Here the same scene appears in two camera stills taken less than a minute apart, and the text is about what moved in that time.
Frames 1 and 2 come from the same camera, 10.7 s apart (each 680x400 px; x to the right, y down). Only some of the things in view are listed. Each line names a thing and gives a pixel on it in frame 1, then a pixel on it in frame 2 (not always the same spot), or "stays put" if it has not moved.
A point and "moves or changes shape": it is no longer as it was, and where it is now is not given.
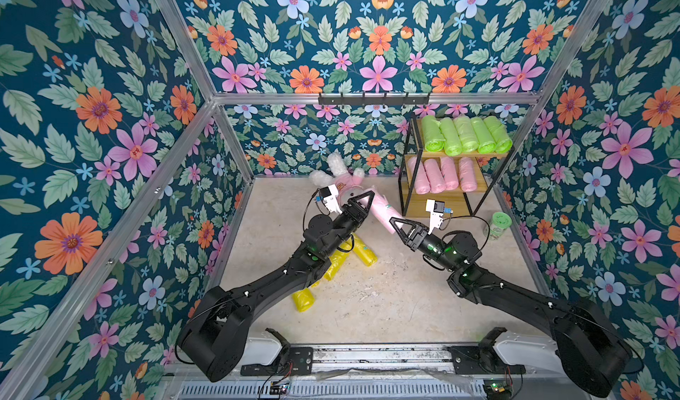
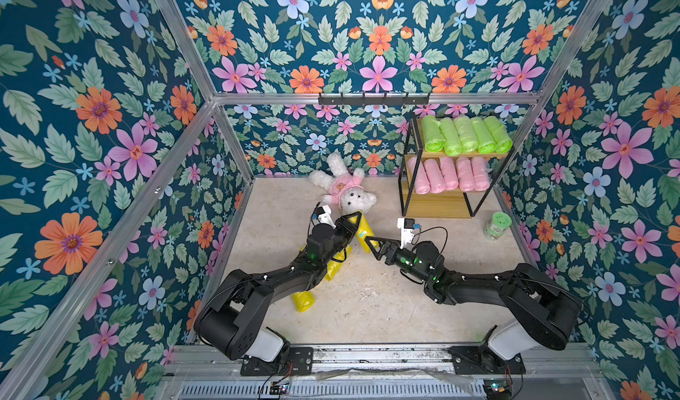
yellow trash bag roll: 363,252 moves or changes shape
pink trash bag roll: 382,211 → 481,173
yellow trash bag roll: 337,258 stays put
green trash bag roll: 434,137 stays put
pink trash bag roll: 436,180 stays put
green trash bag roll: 500,136 stays put
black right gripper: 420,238 → 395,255
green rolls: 467,133 stays put
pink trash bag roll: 450,174 stays put
